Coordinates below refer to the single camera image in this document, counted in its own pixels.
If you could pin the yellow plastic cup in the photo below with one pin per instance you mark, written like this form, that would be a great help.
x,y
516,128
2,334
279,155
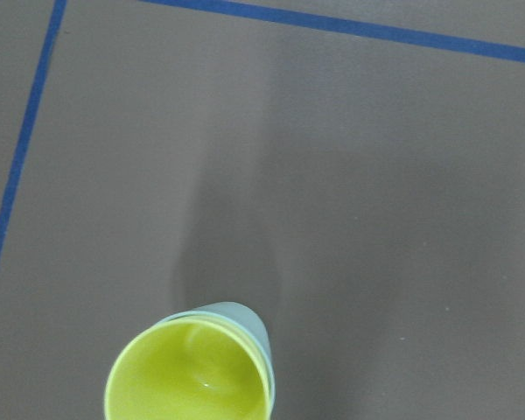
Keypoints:
x,y
196,367

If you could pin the light green plastic cup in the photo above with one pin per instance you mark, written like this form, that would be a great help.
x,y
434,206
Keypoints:
x,y
251,326

